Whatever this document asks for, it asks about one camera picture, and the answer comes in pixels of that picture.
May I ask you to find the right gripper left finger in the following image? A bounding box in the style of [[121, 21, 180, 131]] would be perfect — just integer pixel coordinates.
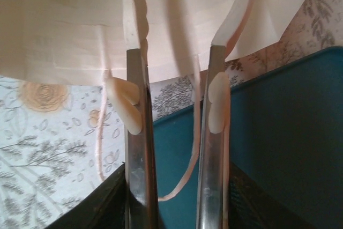
[[48, 0, 161, 229]]

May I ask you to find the floral tablecloth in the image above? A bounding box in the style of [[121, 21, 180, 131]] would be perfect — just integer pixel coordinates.
[[0, 0, 343, 229]]

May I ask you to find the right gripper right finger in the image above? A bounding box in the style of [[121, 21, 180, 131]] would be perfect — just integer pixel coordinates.
[[195, 0, 317, 229]]

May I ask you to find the white green printed paper bag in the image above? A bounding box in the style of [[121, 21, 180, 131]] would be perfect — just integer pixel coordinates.
[[0, 0, 326, 203]]

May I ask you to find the teal plastic tray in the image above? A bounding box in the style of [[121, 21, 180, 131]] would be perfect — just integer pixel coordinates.
[[150, 46, 343, 229]]

